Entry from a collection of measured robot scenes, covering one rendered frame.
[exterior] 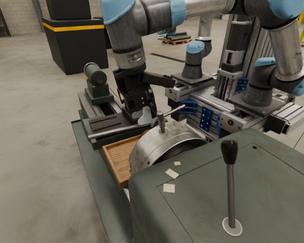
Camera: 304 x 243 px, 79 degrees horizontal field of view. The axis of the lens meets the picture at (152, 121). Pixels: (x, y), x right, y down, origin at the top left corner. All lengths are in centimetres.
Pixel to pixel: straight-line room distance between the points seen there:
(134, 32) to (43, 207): 193
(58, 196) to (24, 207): 29
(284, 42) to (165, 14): 49
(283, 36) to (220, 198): 58
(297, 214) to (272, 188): 6
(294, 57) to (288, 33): 12
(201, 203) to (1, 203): 216
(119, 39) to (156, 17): 9
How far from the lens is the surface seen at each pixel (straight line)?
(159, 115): 60
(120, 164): 103
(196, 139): 66
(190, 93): 137
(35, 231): 205
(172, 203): 44
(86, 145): 177
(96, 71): 163
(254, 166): 57
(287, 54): 88
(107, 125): 119
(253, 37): 130
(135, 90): 50
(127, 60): 46
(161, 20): 48
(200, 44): 135
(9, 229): 218
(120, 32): 44
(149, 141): 65
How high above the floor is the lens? 162
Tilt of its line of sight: 33 degrees down
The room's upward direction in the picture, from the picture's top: straight up
